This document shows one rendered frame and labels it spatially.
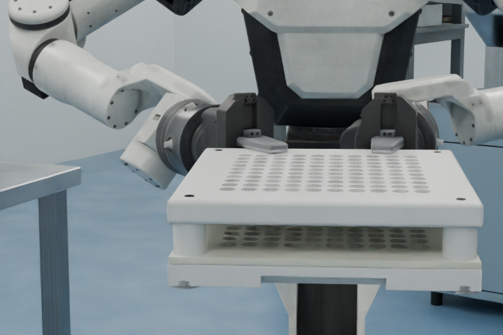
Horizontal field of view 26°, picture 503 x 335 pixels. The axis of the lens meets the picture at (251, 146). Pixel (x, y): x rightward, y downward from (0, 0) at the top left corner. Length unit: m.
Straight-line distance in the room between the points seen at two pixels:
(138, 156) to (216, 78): 6.51
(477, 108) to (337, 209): 0.50
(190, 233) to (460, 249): 0.21
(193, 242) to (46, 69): 0.56
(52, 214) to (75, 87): 0.75
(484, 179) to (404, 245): 3.02
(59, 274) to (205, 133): 0.99
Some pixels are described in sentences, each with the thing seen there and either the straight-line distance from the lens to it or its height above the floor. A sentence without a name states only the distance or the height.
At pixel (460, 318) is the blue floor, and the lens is 4.02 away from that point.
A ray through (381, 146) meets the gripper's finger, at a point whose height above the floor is 1.07.
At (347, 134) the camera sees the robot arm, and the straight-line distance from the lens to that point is 1.26.
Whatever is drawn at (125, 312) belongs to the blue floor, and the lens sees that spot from 4.04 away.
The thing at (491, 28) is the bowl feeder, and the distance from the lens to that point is 4.06.
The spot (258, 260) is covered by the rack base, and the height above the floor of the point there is 1.01.
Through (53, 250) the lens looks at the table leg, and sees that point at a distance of 2.08.
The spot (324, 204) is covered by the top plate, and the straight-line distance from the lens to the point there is 0.84.
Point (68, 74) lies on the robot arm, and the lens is 1.35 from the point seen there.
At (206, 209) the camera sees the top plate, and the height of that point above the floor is 1.05.
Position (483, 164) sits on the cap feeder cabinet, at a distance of 3.91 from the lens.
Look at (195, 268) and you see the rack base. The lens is 0.86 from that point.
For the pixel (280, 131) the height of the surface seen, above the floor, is 0.48.
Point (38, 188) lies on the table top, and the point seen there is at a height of 0.85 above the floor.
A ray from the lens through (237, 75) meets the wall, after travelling 7.65.
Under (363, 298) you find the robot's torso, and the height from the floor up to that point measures 0.79.
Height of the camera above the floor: 1.24
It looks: 9 degrees down
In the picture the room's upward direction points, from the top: straight up
